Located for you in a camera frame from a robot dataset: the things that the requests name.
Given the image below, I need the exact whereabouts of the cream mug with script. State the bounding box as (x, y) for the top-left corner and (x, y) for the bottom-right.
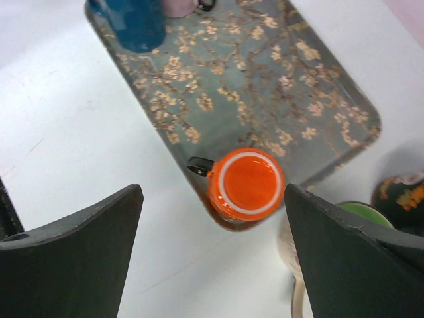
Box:
(278, 201), (394, 318)

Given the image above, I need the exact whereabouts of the lilac mug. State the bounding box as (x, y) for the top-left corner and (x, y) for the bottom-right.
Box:
(161, 0), (217, 18)

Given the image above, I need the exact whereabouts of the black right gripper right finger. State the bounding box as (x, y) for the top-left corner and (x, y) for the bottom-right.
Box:
(284, 184), (423, 317)

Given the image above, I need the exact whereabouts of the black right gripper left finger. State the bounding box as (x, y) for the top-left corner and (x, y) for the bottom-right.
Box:
(1, 184), (144, 317)

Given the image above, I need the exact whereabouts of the black mug orange trim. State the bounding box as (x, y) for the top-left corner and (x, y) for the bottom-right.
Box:
(370, 170), (423, 229)

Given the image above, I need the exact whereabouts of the floral patterned serving tray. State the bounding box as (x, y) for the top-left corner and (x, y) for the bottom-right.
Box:
(85, 1), (381, 231)

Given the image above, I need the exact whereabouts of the orange mug black handle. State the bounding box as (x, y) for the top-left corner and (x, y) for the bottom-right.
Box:
(187, 148), (286, 222)

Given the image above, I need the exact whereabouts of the blue faceted mug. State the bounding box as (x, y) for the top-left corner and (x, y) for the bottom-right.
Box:
(87, 0), (166, 53)

